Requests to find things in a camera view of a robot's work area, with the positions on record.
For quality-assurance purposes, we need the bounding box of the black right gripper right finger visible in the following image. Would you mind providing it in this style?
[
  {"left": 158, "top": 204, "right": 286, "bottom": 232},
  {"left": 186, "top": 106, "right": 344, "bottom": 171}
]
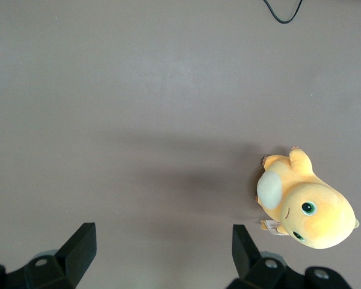
[{"left": 225, "top": 224, "right": 352, "bottom": 289}]

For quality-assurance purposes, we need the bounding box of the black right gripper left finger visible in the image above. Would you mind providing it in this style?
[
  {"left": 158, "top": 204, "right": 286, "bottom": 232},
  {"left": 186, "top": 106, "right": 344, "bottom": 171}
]
[{"left": 0, "top": 222, "right": 97, "bottom": 289}]

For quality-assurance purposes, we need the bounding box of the orange plush dragon toy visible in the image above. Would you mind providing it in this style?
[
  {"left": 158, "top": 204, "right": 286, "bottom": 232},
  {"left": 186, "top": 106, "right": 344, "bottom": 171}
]
[{"left": 255, "top": 146, "right": 361, "bottom": 250}]

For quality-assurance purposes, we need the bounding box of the black cable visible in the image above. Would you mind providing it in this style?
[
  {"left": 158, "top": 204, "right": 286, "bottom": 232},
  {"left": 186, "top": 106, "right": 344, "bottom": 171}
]
[{"left": 262, "top": 0, "right": 304, "bottom": 24}]

